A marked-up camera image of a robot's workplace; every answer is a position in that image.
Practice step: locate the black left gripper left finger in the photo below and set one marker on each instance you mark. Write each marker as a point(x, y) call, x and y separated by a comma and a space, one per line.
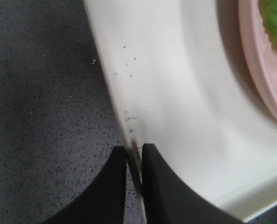
point(103, 201)

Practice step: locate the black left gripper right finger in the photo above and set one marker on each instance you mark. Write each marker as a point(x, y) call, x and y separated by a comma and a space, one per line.
point(168, 200)

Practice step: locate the cream bear serving tray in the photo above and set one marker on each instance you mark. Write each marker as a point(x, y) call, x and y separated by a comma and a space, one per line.
point(178, 78)

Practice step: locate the pink round plate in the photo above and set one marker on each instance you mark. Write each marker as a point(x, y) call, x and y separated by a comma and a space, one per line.
point(261, 56)

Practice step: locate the green lettuce leaf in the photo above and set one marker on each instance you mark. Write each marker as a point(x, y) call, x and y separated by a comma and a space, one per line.
point(268, 12)

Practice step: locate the grey serving countertop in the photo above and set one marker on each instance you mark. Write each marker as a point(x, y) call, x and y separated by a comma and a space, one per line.
point(57, 125)

